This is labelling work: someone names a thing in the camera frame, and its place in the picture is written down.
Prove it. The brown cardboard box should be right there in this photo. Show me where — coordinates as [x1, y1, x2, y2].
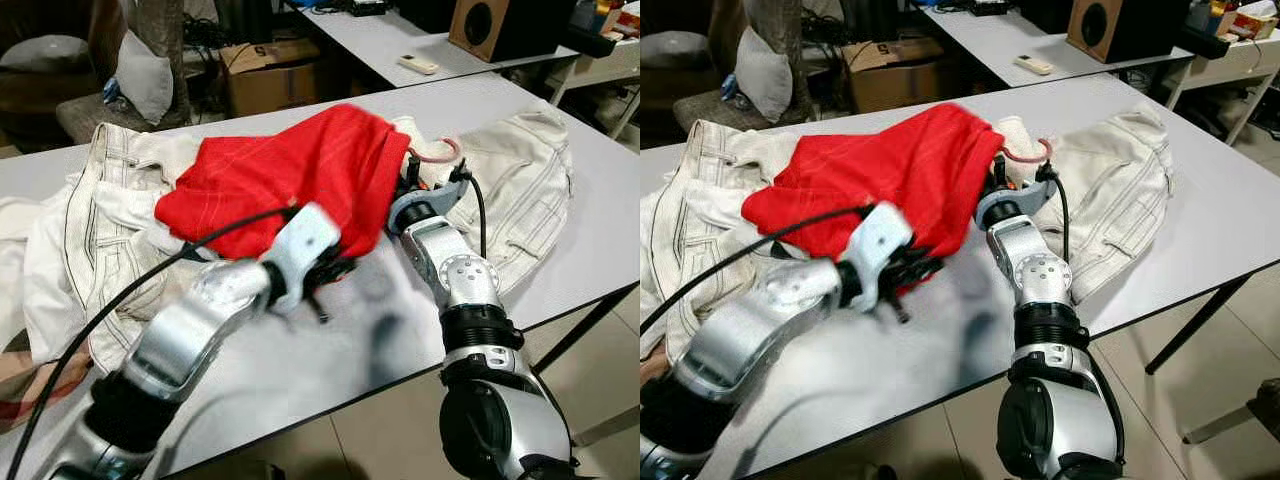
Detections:
[843, 38, 942, 114]
[220, 38, 327, 120]

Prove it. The white frame desk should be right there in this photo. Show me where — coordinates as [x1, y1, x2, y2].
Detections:
[545, 40, 641, 142]
[1165, 35, 1280, 147]

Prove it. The black flat device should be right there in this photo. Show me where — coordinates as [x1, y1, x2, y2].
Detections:
[1180, 25, 1237, 60]
[560, 25, 622, 60]

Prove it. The brown wooden speaker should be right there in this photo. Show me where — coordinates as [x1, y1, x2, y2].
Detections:
[1067, 0, 1197, 64]
[448, 0, 580, 64]

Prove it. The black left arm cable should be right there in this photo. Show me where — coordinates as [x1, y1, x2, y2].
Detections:
[640, 205, 871, 337]
[5, 205, 301, 480]

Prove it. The red plastic hanger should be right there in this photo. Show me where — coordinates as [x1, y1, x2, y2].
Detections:
[1000, 138, 1054, 167]
[408, 137, 464, 167]

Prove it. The black table leg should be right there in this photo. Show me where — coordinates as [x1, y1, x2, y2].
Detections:
[530, 283, 641, 377]
[1145, 275, 1252, 377]

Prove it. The brown seat chair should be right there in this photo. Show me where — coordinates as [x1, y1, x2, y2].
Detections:
[675, 88, 767, 137]
[55, 90, 191, 147]

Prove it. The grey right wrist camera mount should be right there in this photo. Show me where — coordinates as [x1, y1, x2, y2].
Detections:
[388, 188, 446, 233]
[975, 185, 1032, 229]

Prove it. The cream white stitched jacket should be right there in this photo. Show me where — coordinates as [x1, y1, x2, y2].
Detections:
[20, 100, 576, 377]
[640, 100, 1177, 362]

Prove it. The grey white pillow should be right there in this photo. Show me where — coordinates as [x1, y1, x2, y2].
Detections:
[735, 25, 797, 124]
[115, 30, 177, 127]

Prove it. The grey round cushion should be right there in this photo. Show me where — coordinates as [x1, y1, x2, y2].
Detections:
[640, 30, 717, 72]
[0, 35, 92, 77]

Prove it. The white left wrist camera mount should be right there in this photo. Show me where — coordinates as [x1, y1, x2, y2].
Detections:
[265, 203, 342, 302]
[840, 200, 914, 312]

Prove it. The brown striped cloth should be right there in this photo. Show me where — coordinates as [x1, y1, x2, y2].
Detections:
[0, 330, 91, 432]
[640, 340, 672, 387]

